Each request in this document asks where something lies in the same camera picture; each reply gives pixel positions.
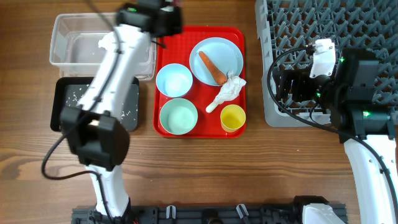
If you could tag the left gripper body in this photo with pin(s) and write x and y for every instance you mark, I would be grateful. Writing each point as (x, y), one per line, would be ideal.
(175, 21)

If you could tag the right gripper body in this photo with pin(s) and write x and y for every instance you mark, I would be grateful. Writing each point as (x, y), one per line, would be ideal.
(321, 89)

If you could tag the orange carrot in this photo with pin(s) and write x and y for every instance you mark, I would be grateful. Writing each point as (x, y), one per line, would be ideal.
(218, 76)

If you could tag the mint green bowl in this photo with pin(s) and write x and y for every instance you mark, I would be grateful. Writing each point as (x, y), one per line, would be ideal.
(178, 116)

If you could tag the white rice pile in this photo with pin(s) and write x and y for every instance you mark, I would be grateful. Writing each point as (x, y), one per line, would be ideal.
(73, 93)

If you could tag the red snack wrapper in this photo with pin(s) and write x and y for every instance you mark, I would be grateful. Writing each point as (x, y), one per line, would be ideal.
(178, 2)

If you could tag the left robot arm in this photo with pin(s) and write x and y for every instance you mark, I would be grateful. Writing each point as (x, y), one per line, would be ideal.
(93, 127)

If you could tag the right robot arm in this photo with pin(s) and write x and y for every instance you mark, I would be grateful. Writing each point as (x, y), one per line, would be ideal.
(345, 87)

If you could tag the grey dishwasher rack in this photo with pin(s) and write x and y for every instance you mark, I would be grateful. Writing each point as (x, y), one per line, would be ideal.
(368, 24)

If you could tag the light blue bowl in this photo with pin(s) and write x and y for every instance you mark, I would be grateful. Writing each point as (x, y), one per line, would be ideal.
(174, 80)

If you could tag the crumpled white napkin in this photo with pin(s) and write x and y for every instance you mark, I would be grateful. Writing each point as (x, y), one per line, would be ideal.
(231, 89)

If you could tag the yellow plastic cup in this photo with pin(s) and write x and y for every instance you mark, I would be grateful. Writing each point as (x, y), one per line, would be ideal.
(232, 117)

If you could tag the light blue plate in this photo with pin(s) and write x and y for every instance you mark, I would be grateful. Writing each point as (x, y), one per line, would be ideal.
(225, 55)

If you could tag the white plastic spoon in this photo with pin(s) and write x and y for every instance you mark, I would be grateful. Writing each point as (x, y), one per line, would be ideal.
(210, 108)

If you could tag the clear plastic bin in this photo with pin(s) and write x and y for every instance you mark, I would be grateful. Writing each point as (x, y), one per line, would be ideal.
(74, 46)

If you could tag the black plastic tray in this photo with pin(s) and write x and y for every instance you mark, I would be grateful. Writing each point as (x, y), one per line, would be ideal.
(58, 104)

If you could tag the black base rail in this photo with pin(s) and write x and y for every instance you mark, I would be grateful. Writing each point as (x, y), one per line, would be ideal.
(268, 214)

